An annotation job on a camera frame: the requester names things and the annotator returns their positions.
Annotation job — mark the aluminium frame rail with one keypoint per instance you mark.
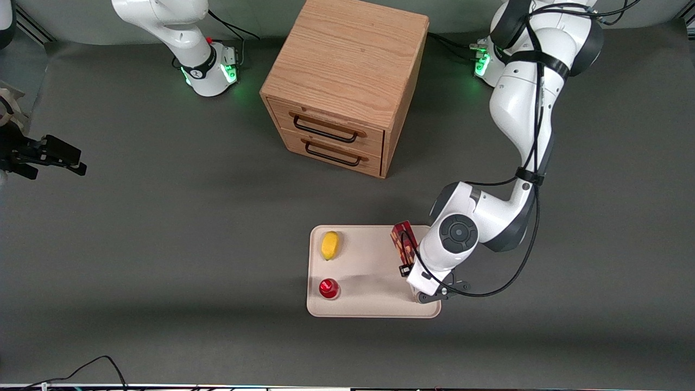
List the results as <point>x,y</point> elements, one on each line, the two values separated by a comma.
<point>33,26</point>
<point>688,20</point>

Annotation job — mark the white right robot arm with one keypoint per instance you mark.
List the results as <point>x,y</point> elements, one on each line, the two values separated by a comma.
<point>176,27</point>

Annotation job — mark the wooden drawer front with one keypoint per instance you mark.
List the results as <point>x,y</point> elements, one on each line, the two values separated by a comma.
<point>336,157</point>
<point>331,127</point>

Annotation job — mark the beige plastic tray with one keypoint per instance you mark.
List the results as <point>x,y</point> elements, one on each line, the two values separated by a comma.
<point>369,266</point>

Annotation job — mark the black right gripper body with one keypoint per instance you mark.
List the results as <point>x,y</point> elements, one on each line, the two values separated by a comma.
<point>21,150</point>

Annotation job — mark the yellow lemon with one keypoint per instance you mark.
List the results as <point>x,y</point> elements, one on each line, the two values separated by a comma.
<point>329,245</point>

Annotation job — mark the red cookie box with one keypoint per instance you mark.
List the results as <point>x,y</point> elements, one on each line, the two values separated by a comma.
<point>399,237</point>

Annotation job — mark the wooden drawer cabinet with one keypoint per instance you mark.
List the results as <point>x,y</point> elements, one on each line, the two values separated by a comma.
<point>347,60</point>

